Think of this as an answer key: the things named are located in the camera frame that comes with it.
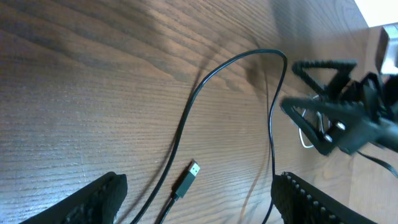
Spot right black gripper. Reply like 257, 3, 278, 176
281, 60, 397, 156

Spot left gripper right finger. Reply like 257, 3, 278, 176
271, 172, 375, 224

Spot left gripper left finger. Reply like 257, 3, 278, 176
24, 172, 127, 224

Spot white usb cable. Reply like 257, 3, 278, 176
297, 95, 332, 149

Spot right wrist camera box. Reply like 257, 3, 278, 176
375, 24, 397, 75

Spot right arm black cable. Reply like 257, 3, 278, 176
356, 149, 398, 179

